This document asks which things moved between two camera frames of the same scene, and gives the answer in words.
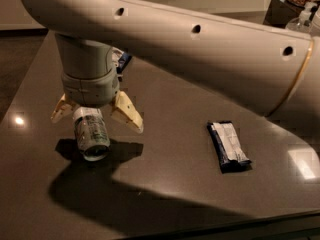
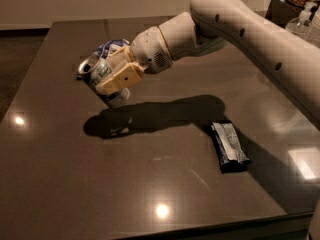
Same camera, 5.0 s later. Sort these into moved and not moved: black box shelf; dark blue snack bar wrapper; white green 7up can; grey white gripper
Moved: grey white gripper; white green 7up can
Not moved: dark blue snack bar wrapper; black box shelf
